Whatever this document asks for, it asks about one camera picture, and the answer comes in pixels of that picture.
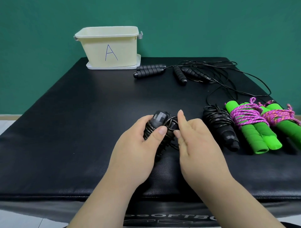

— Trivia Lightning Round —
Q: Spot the person's right forearm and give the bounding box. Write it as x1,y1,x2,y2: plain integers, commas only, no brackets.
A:
185,173,286,228

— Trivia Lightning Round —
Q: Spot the person's right hand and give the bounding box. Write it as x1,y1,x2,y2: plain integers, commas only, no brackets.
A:
174,109,227,189

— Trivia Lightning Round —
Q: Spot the black wound jump rope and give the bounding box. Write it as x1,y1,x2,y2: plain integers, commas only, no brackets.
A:
203,105,240,152
143,110,182,161

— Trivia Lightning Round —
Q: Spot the black foam-handled jump rope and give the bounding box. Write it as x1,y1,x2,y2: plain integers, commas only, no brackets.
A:
133,61,272,107
173,61,238,91

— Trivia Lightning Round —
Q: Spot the green jump rope, pink cord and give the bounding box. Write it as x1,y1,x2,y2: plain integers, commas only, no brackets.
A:
255,100,301,151
224,97,270,155

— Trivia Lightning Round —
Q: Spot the cream plastic storage box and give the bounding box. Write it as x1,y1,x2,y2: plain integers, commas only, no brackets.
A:
73,26,143,67

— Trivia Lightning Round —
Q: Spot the black padded mat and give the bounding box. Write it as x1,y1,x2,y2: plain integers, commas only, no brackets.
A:
0,56,301,202

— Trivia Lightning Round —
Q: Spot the person's left hand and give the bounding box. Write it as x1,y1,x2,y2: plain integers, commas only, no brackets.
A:
107,115,168,186

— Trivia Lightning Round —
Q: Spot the white plastic lid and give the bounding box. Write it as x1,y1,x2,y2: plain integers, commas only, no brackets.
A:
86,54,141,70

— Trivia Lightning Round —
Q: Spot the person's left forearm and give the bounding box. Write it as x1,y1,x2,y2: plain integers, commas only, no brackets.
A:
67,170,152,228

